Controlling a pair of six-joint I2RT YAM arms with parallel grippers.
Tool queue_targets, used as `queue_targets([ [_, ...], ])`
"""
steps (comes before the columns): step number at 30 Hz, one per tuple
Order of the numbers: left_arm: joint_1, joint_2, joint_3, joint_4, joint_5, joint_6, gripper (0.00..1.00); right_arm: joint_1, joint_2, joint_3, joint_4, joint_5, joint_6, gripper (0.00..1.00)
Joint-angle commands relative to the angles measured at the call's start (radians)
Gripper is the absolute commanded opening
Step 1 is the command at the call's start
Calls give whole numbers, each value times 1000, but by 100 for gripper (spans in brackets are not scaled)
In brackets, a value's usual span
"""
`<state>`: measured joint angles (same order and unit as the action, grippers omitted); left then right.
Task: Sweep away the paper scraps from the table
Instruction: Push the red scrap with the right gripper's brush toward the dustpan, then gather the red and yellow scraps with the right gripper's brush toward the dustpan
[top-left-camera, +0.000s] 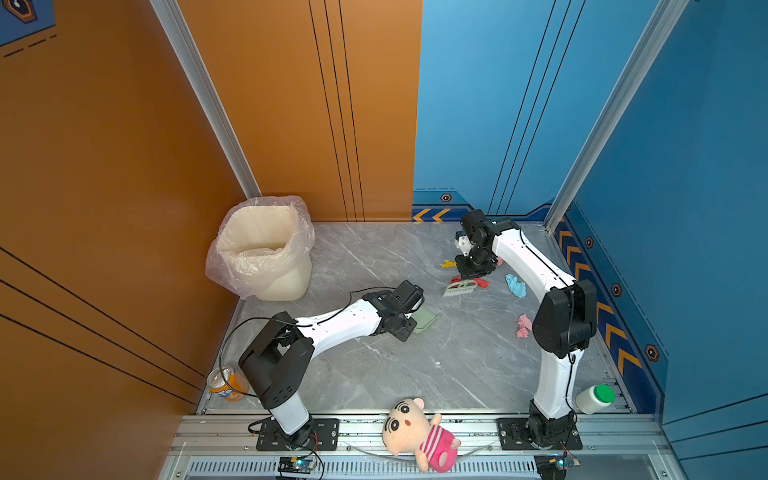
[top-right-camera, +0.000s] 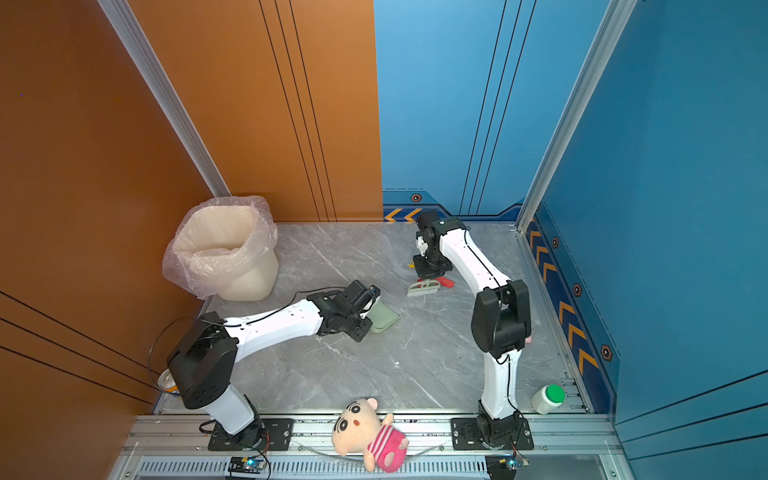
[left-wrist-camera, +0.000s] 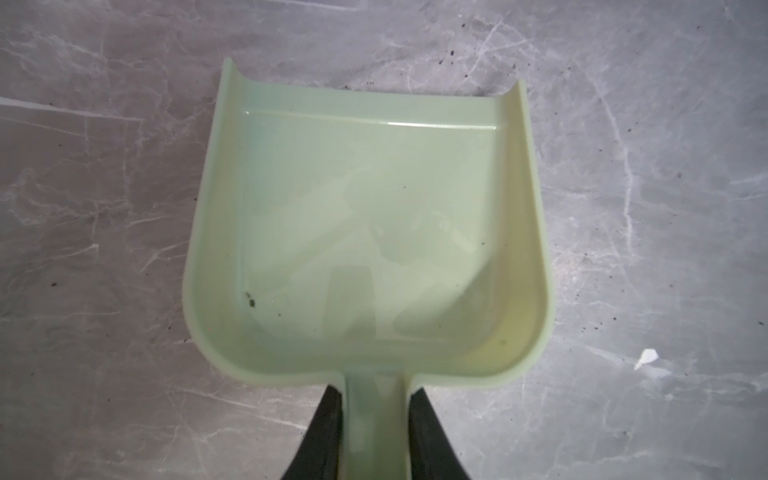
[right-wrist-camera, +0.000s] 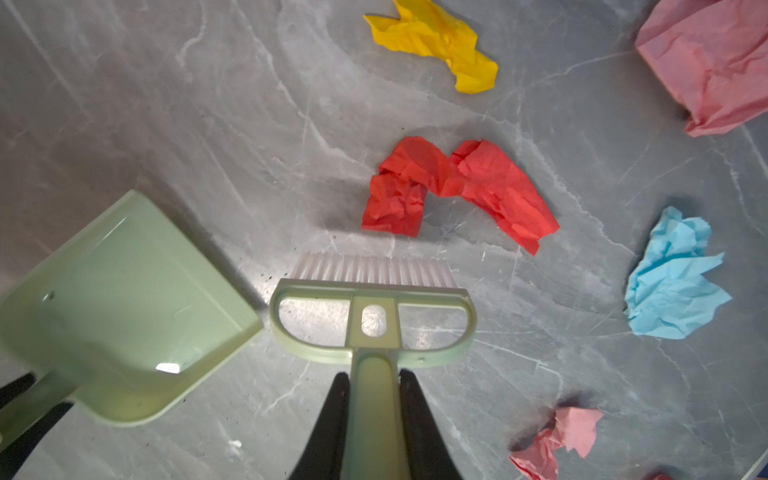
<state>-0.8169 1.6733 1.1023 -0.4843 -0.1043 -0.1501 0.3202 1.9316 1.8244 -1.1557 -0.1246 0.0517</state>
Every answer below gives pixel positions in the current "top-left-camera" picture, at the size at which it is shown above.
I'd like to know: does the white bottle green cap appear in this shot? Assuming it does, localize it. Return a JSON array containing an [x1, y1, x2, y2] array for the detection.
[[575, 385, 616, 415]]

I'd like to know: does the left green circuit board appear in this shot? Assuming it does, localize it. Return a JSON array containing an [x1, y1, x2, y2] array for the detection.
[[276, 456, 321, 479]]

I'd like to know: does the green hand brush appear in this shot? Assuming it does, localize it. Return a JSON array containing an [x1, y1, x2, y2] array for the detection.
[[443, 284, 477, 297]]

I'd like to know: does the right green circuit board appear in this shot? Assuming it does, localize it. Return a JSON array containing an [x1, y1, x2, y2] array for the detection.
[[534, 456, 581, 480]]

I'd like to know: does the red paper scrap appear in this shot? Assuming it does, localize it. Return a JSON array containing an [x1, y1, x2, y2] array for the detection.
[[450, 276, 489, 289]]

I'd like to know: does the aluminium front rail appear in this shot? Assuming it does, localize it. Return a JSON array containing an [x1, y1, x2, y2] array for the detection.
[[161, 401, 684, 479]]

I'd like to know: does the pink paper scrap right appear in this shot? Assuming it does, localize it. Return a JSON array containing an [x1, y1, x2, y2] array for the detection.
[[516, 314, 533, 338]]

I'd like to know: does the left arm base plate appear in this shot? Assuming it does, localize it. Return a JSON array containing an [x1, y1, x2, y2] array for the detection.
[[255, 418, 340, 452]]

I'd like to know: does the teal paper scrap right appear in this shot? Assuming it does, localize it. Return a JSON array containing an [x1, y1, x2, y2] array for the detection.
[[505, 274, 527, 299]]

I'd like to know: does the clear plastic bin liner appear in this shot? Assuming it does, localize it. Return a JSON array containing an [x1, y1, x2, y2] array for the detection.
[[204, 195, 316, 300]]

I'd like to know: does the plush doll pink shirt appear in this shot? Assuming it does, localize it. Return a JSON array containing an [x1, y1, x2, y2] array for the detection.
[[382, 398, 461, 473]]

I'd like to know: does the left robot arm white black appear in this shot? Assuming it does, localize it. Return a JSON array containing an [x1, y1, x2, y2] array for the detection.
[[238, 280, 424, 448]]

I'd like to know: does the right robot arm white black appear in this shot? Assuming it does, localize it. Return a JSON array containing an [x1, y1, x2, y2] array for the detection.
[[455, 210, 597, 450]]

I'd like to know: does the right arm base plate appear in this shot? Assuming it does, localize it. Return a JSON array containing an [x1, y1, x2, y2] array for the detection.
[[496, 416, 584, 451]]

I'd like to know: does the green dustpan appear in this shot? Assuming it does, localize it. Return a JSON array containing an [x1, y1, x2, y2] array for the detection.
[[410, 307, 438, 333]]

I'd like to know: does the cream trash bin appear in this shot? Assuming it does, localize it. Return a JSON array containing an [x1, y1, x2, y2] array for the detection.
[[215, 205, 314, 302]]

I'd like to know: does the green circuit board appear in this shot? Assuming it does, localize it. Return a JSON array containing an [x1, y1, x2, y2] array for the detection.
[[534, 456, 581, 480], [276, 456, 321, 479]]

